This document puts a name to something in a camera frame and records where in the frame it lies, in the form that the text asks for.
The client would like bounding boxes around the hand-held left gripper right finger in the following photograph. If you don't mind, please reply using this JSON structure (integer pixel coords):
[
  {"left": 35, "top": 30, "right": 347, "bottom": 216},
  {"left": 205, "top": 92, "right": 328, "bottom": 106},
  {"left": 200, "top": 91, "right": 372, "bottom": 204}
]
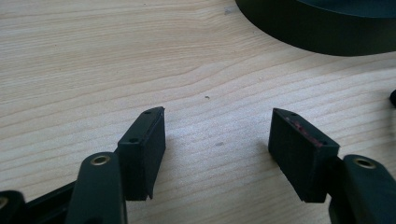
[{"left": 267, "top": 107, "right": 341, "bottom": 203}]

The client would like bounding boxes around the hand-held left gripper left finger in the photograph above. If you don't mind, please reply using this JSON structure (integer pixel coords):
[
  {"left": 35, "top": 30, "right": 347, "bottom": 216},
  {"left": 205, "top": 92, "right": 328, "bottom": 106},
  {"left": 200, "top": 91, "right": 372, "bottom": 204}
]
[{"left": 116, "top": 105, "right": 167, "bottom": 202}]

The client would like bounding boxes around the dark round container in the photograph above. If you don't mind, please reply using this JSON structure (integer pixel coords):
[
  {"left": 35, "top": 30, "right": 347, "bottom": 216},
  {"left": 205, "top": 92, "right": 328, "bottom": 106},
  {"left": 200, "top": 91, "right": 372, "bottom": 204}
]
[{"left": 234, "top": 0, "right": 396, "bottom": 57}]

